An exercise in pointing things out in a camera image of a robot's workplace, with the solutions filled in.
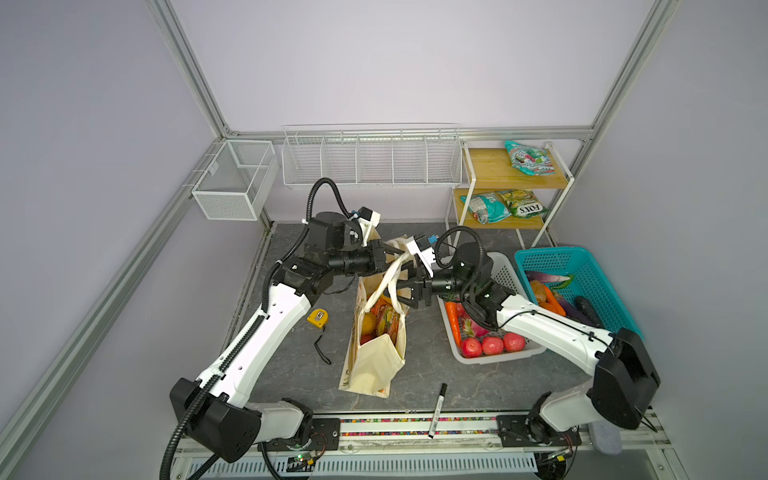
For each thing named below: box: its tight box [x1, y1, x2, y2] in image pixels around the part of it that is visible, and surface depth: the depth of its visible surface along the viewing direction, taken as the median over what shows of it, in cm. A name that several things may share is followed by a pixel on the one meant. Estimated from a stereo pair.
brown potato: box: [531, 280, 547, 303], surface depth 96 cm
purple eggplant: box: [556, 297, 595, 327], surface depth 93 cm
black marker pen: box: [428, 383, 448, 439], surface depth 79 cm
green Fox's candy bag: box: [497, 189, 549, 218], surface depth 103 cm
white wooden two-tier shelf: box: [445, 141, 575, 255], surface depth 94 cm
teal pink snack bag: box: [504, 140, 556, 176], surface depth 88 cm
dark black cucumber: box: [574, 296, 604, 328], surface depth 94 cm
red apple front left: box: [460, 337, 483, 359], surface depth 84 cm
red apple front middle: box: [482, 336, 504, 355], surface depth 84 cm
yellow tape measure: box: [306, 308, 332, 365], surface depth 95 cm
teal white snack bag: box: [460, 192, 512, 224], surface depth 101 cm
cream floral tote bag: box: [338, 238, 408, 398], surface depth 63 cm
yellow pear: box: [362, 312, 377, 336], surface depth 85 cm
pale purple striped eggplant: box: [525, 270, 571, 283], surface depth 102 cm
